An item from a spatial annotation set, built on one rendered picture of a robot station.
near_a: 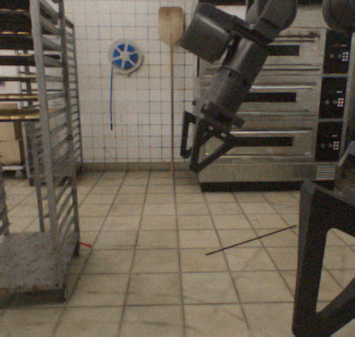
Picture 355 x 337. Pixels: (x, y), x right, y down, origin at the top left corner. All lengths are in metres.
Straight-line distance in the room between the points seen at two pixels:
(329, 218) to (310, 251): 0.02
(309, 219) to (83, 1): 4.41
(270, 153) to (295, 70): 0.84
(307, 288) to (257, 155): 3.30
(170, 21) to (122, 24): 0.59
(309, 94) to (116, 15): 2.44
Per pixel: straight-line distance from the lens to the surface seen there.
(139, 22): 4.38
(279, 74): 3.48
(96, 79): 4.40
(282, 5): 0.51
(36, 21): 1.60
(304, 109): 3.55
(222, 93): 0.50
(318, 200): 0.17
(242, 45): 0.51
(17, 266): 2.08
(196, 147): 0.47
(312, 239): 0.18
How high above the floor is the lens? 1.11
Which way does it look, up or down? 13 degrees down
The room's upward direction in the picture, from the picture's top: straight up
